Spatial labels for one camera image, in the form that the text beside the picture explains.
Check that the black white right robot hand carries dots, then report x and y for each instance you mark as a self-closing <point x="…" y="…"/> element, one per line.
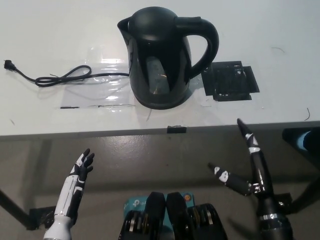
<point x="262" y="175"/>

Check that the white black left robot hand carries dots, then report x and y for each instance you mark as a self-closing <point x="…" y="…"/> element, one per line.
<point x="72" y="190"/>

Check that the black electric kettle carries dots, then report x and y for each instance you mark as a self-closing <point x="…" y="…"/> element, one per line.
<point x="160" y="45"/>

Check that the black slanted table leg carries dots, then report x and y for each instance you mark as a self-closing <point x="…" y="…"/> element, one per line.
<point x="308" y="190"/>
<point x="15" y="207"/>

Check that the blue object under table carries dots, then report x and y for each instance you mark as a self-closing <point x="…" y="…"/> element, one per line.
<point x="303" y="141"/>

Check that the small black tape piece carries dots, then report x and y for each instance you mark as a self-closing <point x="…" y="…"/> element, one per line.
<point x="176" y="129"/>

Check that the black tape square patch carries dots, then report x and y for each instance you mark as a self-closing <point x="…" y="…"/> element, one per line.
<point x="230" y="82"/>

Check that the clear plastic tape sheet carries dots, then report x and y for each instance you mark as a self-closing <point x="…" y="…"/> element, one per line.
<point x="105" y="92"/>

